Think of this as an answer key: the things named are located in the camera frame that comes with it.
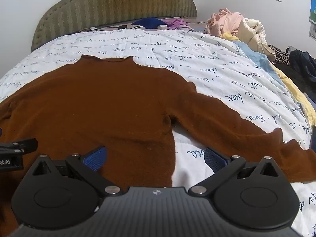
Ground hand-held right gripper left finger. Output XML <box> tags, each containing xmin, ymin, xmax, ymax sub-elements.
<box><xmin>32</xmin><ymin>146</ymin><xmax>124</xmax><ymax>195</ymax></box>

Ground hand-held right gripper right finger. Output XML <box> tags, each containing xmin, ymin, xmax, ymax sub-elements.
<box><xmin>188</xmin><ymin>147</ymin><xmax>280</xmax><ymax>196</ymax></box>

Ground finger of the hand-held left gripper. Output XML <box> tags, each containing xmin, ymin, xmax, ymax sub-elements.
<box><xmin>0</xmin><ymin>138</ymin><xmax>38</xmax><ymax>154</ymax></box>

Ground brown knit sweater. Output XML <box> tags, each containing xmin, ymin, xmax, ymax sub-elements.
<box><xmin>0</xmin><ymin>54</ymin><xmax>316</xmax><ymax>236</ymax></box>

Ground pink clothes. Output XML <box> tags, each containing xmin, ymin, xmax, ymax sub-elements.
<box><xmin>206</xmin><ymin>8</ymin><xmax>245</xmax><ymax>36</ymax></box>

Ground white script printed quilt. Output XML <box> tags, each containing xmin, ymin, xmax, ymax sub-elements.
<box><xmin>0</xmin><ymin>28</ymin><xmax>316</xmax><ymax>237</ymax></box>

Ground light blue blanket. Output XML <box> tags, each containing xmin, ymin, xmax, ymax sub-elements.
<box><xmin>233</xmin><ymin>41</ymin><xmax>282</xmax><ymax>79</ymax></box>

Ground black white zigzag cloth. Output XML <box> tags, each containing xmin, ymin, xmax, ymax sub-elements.
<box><xmin>268</xmin><ymin>44</ymin><xmax>293</xmax><ymax>65</ymax></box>

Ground dark navy jacket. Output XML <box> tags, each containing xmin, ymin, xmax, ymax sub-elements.
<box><xmin>288</xmin><ymin>49</ymin><xmax>316</xmax><ymax>89</ymax></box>

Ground cream duvet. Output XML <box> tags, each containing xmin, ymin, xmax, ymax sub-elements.
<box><xmin>223</xmin><ymin>17</ymin><xmax>276</xmax><ymax>62</ymax></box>

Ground purple cloth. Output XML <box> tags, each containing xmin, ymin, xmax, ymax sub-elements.
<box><xmin>162</xmin><ymin>17</ymin><xmax>193</xmax><ymax>31</ymax></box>

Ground dark blue cloth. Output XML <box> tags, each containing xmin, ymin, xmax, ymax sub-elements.
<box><xmin>131</xmin><ymin>17</ymin><xmax>169</xmax><ymax>29</ymax></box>

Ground olive padded headboard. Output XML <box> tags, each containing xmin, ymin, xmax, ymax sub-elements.
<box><xmin>31</xmin><ymin>0</ymin><xmax>198</xmax><ymax>52</ymax></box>

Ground black cable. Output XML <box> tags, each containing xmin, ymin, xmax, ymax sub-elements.
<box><xmin>79</xmin><ymin>24</ymin><xmax>132</xmax><ymax>32</ymax></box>

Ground wall poster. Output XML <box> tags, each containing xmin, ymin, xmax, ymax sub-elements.
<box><xmin>308</xmin><ymin>0</ymin><xmax>316</xmax><ymax>40</ymax></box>

